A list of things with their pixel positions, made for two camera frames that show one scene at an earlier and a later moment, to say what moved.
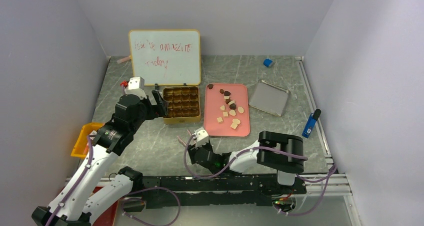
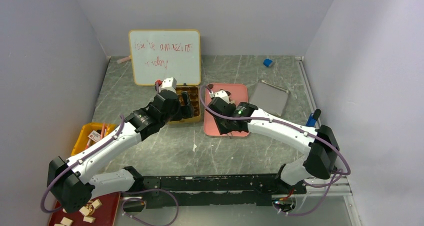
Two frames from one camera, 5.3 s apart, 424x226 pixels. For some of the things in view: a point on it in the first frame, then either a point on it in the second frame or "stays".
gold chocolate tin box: (183, 104) stays
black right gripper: (192, 150) → (216, 107)
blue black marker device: (310, 123) stays
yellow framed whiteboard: (166, 57) stays
